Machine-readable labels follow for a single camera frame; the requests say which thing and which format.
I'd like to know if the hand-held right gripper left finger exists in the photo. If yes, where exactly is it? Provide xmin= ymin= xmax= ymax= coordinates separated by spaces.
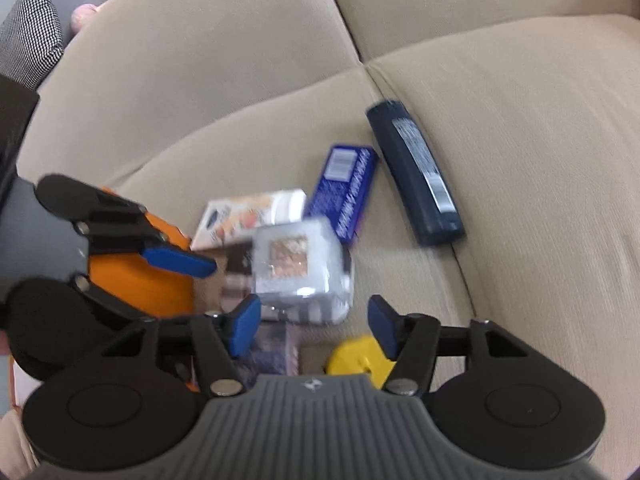
xmin=102 ymin=294 xmax=263 ymax=397

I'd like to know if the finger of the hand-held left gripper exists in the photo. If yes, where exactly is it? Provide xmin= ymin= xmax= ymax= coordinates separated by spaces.
xmin=72 ymin=274 xmax=161 ymax=331
xmin=75 ymin=191 xmax=218 ymax=280

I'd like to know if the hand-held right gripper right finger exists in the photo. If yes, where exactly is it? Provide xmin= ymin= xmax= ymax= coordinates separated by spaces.
xmin=367 ymin=294 xmax=531 ymax=397

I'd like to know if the small yellow object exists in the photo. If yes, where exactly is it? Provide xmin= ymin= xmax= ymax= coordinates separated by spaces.
xmin=325 ymin=335 xmax=398 ymax=391

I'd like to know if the grey silver packet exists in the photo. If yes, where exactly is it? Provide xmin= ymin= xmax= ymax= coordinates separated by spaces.
xmin=252 ymin=217 xmax=353 ymax=311

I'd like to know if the dark patterned box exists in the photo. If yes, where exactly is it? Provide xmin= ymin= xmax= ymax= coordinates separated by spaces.
xmin=249 ymin=325 xmax=302 ymax=377

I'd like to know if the white printed tube box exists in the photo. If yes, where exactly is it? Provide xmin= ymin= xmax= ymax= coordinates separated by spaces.
xmin=190 ymin=189 xmax=307 ymax=251

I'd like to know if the blue box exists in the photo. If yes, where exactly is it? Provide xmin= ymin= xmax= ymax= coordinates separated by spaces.
xmin=302 ymin=145 xmax=378 ymax=248

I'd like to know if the dark blue pen case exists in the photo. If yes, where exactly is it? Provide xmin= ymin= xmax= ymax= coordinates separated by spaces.
xmin=366 ymin=100 xmax=466 ymax=247

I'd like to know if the black white patterned pillow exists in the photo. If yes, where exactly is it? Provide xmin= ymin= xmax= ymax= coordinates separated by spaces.
xmin=0 ymin=0 xmax=65 ymax=90

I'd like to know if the pink soft object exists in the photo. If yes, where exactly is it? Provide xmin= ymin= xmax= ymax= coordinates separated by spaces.
xmin=71 ymin=2 xmax=108 ymax=32

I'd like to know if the beige sofa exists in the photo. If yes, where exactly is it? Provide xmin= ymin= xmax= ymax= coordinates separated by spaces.
xmin=0 ymin=0 xmax=640 ymax=480

